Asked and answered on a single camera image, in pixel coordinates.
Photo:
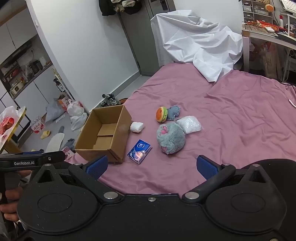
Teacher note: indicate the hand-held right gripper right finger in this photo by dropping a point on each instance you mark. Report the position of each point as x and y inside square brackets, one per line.
[207, 168]

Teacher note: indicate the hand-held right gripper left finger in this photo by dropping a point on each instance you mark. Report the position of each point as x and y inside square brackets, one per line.
[97, 166]

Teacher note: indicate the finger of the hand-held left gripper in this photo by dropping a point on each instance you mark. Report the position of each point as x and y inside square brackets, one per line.
[32, 152]
[53, 158]

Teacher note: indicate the brown cardboard box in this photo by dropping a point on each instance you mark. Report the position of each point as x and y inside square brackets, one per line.
[123, 141]

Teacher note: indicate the blue tissue pack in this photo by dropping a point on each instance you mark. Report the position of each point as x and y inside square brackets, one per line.
[139, 151]

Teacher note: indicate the grey fluffy plush toy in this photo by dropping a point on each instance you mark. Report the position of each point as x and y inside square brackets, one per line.
[171, 139]

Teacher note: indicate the clear bag of white filling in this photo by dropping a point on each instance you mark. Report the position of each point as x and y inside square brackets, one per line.
[190, 124]

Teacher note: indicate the white soft wad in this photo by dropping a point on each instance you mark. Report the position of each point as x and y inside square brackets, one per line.
[137, 127]

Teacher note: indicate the burger plush toy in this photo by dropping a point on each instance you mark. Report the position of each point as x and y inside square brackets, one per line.
[161, 114]

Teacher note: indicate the person's left hand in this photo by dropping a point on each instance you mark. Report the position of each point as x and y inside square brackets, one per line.
[12, 195]

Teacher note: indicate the white insole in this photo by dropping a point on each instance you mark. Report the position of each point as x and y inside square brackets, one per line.
[55, 142]

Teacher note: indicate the grey floor cloth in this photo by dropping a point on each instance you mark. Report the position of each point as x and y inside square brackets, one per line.
[69, 143]

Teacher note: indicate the yellow slipper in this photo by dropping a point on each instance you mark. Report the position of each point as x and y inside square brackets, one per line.
[45, 134]

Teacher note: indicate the red and white carton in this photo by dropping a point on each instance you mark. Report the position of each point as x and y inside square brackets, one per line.
[38, 126]

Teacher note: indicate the grey sock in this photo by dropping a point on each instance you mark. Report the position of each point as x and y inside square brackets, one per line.
[61, 129]

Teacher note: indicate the red printed plastic bag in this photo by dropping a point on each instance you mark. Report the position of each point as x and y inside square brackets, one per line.
[9, 125]

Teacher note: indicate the yellow round table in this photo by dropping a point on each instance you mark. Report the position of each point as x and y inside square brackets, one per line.
[22, 115]

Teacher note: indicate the white plastic bag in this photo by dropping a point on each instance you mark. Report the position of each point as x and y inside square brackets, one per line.
[75, 108]
[78, 121]

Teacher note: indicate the grey plastic bag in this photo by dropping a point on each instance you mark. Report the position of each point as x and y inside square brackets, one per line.
[54, 111]

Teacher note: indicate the orange cardboard box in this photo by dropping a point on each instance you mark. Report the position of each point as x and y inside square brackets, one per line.
[62, 102]

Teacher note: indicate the pink bed sheet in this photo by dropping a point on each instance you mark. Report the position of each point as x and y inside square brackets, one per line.
[231, 115]

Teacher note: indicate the blue denim stitched plush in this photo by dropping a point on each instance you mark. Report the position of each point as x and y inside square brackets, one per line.
[173, 113]

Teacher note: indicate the beige small appliance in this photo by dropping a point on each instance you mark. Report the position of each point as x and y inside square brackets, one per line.
[15, 88]

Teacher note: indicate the brown round object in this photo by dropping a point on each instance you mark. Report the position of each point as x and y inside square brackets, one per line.
[123, 100]

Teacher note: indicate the beige tote bag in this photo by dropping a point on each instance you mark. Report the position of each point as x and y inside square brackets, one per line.
[272, 60]

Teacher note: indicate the white crumpled sheet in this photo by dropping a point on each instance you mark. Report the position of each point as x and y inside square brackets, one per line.
[196, 41]

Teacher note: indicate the grey door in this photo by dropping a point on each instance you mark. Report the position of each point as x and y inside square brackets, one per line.
[148, 41]

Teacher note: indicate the white desk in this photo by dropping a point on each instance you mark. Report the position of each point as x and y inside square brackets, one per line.
[261, 34]

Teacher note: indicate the red paper decorations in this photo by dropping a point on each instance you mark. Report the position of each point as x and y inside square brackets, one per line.
[263, 24]

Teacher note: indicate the black hanging garment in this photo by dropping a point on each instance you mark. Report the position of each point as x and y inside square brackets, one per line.
[108, 8]

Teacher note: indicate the beige hanging cloth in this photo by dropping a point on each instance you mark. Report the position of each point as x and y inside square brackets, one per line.
[120, 4]

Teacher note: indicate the white bottle with red cap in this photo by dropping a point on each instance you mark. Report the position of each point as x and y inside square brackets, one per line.
[281, 22]

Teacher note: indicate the grey drawer organizer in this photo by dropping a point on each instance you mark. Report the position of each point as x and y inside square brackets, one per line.
[254, 10]

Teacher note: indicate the orange round plush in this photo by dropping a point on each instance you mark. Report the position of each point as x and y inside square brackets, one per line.
[269, 7]

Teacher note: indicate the white keyboard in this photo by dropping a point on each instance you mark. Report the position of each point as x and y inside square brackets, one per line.
[289, 5]

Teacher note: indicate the white wall cabinet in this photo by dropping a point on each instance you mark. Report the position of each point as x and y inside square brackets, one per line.
[41, 88]

